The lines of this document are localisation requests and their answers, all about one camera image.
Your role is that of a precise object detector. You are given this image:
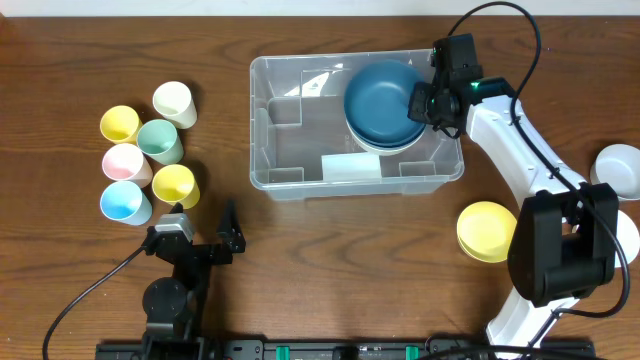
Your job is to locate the yellow cup far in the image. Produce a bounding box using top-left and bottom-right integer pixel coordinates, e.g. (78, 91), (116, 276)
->
(99, 105), (142, 144)

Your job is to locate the clear plastic storage bin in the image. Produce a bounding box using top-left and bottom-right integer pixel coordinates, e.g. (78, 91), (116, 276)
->
(249, 49), (465, 201)

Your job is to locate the pink cup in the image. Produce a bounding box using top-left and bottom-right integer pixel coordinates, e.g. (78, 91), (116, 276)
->
(101, 143), (153, 188)

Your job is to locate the light grey small bowl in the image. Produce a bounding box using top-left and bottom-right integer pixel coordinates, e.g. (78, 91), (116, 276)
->
(589, 144), (640, 201)

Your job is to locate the white small bowl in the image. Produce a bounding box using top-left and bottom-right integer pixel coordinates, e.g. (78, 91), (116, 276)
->
(616, 211), (640, 264)

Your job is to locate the light blue cup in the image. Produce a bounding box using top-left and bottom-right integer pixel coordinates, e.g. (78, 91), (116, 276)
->
(100, 181), (152, 226)

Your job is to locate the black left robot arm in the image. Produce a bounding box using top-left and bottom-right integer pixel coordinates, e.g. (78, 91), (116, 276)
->
(142, 201), (246, 340)

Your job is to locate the cream white cup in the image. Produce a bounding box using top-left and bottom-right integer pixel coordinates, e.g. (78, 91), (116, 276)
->
(152, 81), (197, 129)

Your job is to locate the yellow cup near gripper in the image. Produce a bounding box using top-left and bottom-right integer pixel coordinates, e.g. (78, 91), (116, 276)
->
(152, 164), (200, 209)

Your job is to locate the yellow small bowl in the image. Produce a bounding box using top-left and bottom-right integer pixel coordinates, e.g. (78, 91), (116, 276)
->
(456, 201), (517, 263)

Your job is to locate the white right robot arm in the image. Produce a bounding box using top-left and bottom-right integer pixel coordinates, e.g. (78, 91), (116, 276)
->
(408, 34), (630, 357)

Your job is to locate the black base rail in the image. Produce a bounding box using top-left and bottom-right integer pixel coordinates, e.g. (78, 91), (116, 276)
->
(94, 337), (597, 360)

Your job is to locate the green cup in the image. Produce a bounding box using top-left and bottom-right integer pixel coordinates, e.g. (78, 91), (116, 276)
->
(136, 119), (184, 165)

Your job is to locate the beige large bowl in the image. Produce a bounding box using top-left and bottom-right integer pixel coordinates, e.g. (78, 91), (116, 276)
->
(349, 128), (424, 156)

